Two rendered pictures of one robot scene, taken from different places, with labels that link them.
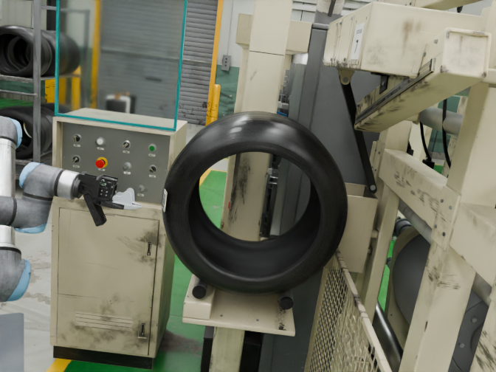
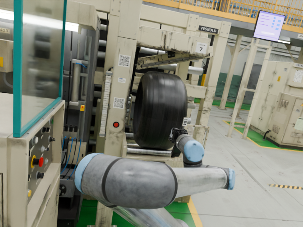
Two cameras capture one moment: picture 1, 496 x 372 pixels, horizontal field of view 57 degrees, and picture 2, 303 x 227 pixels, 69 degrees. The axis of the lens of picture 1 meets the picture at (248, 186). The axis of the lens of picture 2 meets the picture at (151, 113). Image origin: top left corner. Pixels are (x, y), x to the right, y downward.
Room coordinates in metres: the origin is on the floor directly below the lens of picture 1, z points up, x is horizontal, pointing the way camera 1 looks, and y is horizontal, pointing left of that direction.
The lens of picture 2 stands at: (1.80, 1.56, 1.56)
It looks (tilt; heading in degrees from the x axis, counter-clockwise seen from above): 14 degrees down; 259
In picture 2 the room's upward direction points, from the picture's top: 10 degrees clockwise
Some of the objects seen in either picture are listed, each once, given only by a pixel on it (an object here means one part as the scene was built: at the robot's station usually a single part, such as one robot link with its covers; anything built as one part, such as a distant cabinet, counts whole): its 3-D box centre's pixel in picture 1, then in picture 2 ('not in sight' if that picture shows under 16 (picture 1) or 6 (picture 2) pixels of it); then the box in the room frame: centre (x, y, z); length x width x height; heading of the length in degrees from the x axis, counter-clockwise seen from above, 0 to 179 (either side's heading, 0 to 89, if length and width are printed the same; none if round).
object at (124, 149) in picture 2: not in sight; (123, 141); (1.67, -0.02, 0.90); 0.40 x 0.03 x 0.10; 91
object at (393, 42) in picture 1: (383, 46); (170, 42); (1.37, -0.33, 1.71); 0.61 x 0.25 x 0.15; 1
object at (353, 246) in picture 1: (346, 225); (119, 110); (1.72, -0.40, 1.05); 0.20 x 0.15 x 0.30; 1
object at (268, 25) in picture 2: not in sight; (268, 26); (-1.32, -3.03, 2.60); 0.60 x 0.05 x 0.55; 177
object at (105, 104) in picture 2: not in sight; (106, 104); (1.83, 0.03, 1.19); 0.05 x 0.04 x 0.48; 91
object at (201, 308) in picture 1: (203, 284); (147, 159); (1.49, 0.11, 0.83); 0.36 x 0.09 x 0.06; 1
